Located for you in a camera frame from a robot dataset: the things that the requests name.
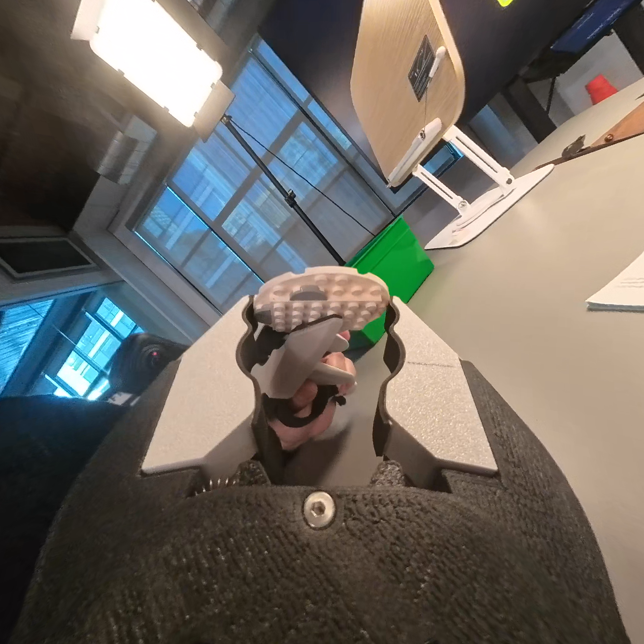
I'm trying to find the small window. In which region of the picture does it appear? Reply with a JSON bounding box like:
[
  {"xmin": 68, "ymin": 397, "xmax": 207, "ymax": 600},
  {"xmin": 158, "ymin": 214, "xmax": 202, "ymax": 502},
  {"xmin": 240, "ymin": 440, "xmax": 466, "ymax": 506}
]
[{"xmin": 0, "ymin": 297, "xmax": 143, "ymax": 399}]

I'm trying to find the black light stand pole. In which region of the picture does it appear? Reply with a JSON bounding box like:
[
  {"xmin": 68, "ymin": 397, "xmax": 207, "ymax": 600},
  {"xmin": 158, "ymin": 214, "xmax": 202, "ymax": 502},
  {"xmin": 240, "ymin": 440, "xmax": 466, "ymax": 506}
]
[{"xmin": 221, "ymin": 115, "xmax": 349, "ymax": 266}]

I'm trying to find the large window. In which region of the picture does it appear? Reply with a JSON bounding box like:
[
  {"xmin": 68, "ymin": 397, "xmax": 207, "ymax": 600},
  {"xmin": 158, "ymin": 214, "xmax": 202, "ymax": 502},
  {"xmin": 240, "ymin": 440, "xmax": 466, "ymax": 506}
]
[{"xmin": 112, "ymin": 35, "xmax": 403, "ymax": 313}]

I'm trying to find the led light panel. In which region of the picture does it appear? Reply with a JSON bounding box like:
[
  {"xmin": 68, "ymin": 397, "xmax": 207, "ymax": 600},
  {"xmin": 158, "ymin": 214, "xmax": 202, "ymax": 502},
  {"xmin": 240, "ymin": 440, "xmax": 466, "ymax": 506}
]
[{"xmin": 70, "ymin": 0, "xmax": 235, "ymax": 143}]

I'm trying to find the dark monitor with blue edge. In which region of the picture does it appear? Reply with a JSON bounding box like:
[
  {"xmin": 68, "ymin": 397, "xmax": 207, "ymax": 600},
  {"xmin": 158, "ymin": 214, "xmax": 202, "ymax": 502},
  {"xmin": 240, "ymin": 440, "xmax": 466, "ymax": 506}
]
[{"xmin": 551, "ymin": 0, "xmax": 630, "ymax": 52}]

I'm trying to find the green plastic bin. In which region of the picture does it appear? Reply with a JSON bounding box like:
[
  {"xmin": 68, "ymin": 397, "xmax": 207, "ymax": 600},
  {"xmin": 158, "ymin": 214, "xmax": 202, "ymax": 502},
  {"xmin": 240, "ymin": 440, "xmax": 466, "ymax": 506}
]
[{"xmin": 344, "ymin": 215, "xmax": 435, "ymax": 350}]

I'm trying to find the white oval lego plate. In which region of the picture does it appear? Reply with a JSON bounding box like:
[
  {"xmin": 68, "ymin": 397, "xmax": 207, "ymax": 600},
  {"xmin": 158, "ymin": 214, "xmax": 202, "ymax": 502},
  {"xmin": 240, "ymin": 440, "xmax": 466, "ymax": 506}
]
[{"xmin": 253, "ymin": 266, "xmax": 391, "ymax": 333}]

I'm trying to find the brown clipboard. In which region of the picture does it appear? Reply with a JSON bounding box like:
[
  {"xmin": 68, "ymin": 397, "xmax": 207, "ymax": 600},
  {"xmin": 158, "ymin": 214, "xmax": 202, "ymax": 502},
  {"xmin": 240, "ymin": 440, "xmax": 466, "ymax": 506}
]
[{"xmin": 533, "ymin": 118, "xmax": 644, "ymax": 168}]

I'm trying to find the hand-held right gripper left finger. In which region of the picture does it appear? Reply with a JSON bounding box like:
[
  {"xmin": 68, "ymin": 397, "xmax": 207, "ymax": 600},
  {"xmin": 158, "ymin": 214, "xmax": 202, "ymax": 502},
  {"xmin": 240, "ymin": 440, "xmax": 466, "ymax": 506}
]
[{"xmin": 142, "ymin": 296, "xmax": 283, "ymax": 485}]

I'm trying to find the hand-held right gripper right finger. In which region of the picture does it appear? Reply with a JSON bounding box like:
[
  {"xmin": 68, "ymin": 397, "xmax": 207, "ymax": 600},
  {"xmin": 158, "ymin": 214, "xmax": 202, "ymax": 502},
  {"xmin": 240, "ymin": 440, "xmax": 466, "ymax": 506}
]
[{"xmin": 371, "ymin": 296, "xmax": 500, "ymax": 486}]

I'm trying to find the black sticker on board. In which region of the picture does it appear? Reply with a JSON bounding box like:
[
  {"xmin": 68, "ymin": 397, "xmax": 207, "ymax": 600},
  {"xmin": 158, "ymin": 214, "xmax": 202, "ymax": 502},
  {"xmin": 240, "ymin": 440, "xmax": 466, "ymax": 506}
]
[{"xmin": 407, "ymin": 34, "xmax": 436, "ymax": 100}]

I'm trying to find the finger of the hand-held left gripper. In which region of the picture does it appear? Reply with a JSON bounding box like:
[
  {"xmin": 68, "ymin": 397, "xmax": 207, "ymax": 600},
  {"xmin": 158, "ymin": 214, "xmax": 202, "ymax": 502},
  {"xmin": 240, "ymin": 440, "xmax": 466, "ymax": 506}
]
[
  {"xmin": 250, "ymin": 316, "xmax": 344, "ymax": 399},
  {"xmin": 254, "ymin": 322, "xmax": 287, "ymax": 365}
]

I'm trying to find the thin black cable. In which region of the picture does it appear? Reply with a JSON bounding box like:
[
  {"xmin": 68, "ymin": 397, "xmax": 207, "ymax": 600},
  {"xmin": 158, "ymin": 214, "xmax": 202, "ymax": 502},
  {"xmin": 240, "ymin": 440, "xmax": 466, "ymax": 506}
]
[{"xmin": 229, "ymin": 118, "xmax": 395, "ymax": 237}]

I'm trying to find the white metal stand base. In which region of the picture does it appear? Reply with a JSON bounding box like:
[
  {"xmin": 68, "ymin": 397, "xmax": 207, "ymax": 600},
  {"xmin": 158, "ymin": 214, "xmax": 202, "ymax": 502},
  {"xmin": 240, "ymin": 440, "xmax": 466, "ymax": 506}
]
[{"xmin": 412, "ymin": 125, "xmax": 555, "ymax": 251}]

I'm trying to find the dark cloth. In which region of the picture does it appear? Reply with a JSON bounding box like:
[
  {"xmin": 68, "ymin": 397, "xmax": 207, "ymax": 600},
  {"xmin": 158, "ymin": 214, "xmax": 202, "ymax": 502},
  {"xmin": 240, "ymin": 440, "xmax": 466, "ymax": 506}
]
[{"xmin": 0, "ymin": 395, "xmax": 131, "ymax": 644}]

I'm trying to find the ceiling air vent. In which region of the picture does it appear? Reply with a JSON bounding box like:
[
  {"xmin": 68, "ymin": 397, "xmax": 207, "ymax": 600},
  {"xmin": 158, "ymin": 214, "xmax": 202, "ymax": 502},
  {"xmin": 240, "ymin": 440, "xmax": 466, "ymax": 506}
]
[{"xmin": 0, "ymin": 236, "xmax": 97, "ymax": 281}]

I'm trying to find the white printed card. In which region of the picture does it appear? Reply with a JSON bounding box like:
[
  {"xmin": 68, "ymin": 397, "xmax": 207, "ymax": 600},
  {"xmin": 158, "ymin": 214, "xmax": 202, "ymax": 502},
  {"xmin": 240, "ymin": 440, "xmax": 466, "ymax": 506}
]
[{"xmin": 585, "ymin": 262, "xmax": 644, "ymax": 313}]

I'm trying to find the red cone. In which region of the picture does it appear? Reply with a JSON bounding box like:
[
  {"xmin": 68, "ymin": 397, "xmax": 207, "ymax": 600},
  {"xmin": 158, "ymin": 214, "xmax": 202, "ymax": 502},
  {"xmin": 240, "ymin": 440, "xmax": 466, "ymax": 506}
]
[{"xmin": 585, "ymin": 75, "xmax": 618, "ymax": 105}]

